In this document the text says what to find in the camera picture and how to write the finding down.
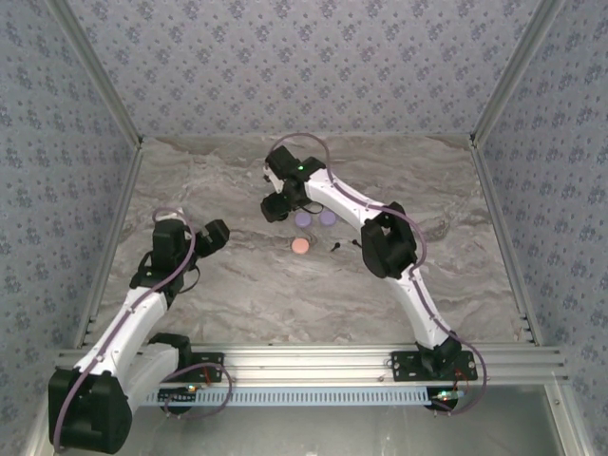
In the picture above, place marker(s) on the purple earbud charging case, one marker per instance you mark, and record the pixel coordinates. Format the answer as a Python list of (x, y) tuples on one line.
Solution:
[(302, 219), (327, 218)]

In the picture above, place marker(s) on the pink earbud charging case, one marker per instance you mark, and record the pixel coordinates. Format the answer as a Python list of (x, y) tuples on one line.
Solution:
[(300, 245)]

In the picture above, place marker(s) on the small black screw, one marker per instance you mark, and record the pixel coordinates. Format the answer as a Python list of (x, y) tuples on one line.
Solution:
[(335, 246)]

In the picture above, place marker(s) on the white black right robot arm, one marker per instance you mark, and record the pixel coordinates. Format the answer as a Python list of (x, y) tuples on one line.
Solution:
[(342, 199)]

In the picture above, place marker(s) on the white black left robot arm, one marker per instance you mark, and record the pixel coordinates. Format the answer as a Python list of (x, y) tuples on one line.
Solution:
[(133, 313)]

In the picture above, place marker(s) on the small controller board with LED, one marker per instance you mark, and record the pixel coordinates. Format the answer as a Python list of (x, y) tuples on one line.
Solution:
[(446, 395), (187, 390)]

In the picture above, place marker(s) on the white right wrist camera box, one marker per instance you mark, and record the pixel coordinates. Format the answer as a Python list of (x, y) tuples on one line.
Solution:
[(273, 178)]

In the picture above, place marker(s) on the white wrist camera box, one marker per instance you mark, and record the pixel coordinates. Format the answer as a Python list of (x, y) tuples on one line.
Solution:
[(168, 217), (273, 178)]

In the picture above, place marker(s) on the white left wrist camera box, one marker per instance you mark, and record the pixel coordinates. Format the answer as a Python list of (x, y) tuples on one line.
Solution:
[(168, 217)]

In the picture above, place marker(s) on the aluminium side rail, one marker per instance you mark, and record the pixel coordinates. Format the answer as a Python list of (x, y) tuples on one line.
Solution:
[(116, 228), (503, 237)]

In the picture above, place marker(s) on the aluminium frame post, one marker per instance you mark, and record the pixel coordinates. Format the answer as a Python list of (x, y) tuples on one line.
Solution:
[(513, 71), (104, 81)]

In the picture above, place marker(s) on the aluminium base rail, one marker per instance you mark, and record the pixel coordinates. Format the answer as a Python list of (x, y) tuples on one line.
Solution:
[(304, 366)]

